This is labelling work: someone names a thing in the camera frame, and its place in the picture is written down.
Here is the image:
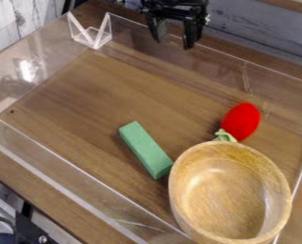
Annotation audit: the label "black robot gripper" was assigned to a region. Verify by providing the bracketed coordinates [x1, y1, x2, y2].
[141, 0, 209, 50]

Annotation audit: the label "red plush strawberry toy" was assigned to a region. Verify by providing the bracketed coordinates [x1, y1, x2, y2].
[214, 103, 261, 142]

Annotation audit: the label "clear acrylic tray walls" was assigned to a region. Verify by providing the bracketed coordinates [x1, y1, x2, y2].
[0, 13, 302, 244]

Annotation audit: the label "green rectangular block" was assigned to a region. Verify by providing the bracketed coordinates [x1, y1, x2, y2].
[119, 121, 174, 179]

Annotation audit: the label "wooden bowl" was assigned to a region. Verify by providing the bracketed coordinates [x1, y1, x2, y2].
[169, 141, 292, 244]

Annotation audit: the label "black metal table clamp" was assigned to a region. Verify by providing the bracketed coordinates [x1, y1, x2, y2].
[15, 213, 59, 244]

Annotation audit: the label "clear acrylic corner bracket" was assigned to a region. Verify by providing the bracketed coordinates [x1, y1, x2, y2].
[67, 12, 113, 50]

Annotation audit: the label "black cable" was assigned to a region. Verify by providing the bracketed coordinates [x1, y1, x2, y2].
[0, 216, 17, 244]

